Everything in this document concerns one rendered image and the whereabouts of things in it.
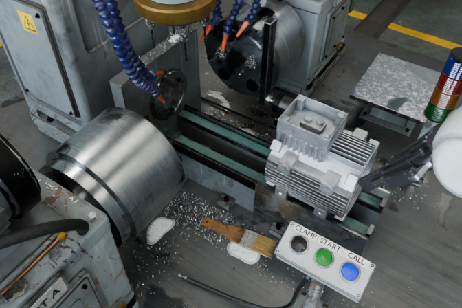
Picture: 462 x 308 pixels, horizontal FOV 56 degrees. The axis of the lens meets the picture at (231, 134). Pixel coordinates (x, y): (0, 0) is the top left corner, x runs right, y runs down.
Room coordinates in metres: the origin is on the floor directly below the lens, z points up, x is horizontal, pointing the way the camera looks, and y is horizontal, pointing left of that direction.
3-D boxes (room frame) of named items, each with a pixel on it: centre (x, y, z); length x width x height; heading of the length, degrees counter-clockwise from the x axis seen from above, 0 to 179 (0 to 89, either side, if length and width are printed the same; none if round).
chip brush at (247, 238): (0.61, -0.02, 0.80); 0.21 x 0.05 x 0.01; 65
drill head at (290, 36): (1.14, -0.09, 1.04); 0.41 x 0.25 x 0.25; 148
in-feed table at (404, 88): (1.09, -0.54, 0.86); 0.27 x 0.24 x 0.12; 148
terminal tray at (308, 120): (0.69, -0.18, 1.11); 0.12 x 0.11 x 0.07; 57
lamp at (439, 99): (0.83, -0.53, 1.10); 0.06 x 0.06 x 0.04
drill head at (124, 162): (0.56, 0.28, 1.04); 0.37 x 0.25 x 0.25; 148
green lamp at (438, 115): (0.83, -0.53, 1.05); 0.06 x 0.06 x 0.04
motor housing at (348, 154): (0.67, -0.21, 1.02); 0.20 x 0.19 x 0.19; 57
